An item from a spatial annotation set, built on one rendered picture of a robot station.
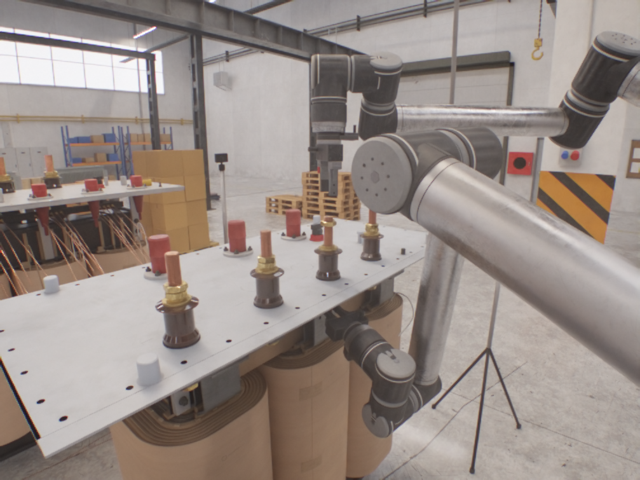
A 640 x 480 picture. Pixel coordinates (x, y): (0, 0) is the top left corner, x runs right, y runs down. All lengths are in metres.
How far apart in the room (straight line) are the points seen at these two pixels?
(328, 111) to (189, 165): 5.15
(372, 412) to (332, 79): 0.95
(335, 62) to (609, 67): 0.83
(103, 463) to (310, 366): 1.74
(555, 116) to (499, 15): 13.72
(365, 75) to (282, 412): 1.12
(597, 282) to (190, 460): 0.96
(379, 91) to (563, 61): 4.88
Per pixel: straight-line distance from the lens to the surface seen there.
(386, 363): 1.02
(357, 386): 1.74
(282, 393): 1.33
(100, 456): 2.79
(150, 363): 0.76
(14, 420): 2.75
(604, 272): 0.58
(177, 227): 6.10
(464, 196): 0.62
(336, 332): 1.14
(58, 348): 0.99
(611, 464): 2.95
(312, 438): 1.48
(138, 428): 1.16
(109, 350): 0.92
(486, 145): 0.88
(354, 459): 2.02
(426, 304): 1.03
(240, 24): 11.51
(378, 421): 1.13
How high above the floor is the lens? 1.79
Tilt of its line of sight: 15 degrees down
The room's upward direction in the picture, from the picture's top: straight up
